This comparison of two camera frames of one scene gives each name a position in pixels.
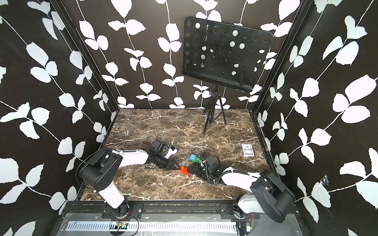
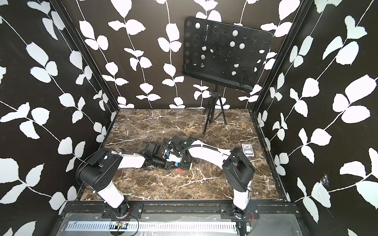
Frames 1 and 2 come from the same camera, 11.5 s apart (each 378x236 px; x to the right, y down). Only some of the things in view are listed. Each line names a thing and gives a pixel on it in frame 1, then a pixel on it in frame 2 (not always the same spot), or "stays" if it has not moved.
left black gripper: [168, 166] stays
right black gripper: [195, 169] to [183, 167]
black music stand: [230, 55] stays
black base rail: [161, 210] stays
